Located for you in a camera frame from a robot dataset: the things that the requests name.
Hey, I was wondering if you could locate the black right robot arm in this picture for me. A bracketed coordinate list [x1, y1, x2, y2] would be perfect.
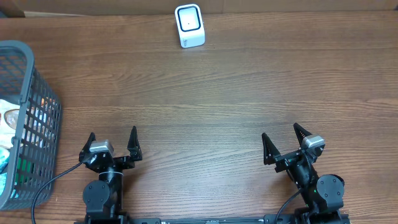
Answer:
[262, 123, 350, 224]

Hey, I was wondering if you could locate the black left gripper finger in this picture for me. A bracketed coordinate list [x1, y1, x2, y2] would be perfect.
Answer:
[79, 133, 96, 162]
[127, 126, 142, 161]

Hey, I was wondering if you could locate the beige snack pouch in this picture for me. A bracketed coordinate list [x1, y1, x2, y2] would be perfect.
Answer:
[1, 99, 20, 149]

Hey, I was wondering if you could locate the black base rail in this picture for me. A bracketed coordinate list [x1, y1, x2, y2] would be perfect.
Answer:
[73, 213, 351, 224]

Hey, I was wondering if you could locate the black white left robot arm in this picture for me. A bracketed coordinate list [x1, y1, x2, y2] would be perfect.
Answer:
[79, 127, 142, 223]

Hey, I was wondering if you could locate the grey plastic mesh basket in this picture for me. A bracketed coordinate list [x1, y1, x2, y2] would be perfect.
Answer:
[1, 40, 62, 210]

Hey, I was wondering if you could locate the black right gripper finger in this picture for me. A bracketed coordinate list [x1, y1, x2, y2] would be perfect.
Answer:
[293, 123, 312, 146]
[262, 133, 280, 165]

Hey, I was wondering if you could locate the light green wipes packet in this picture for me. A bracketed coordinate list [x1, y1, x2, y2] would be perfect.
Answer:
[0, 146, 11, 174]

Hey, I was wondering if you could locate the white barcode scanner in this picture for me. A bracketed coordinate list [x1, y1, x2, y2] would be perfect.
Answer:
[175, 4, 205, 49]

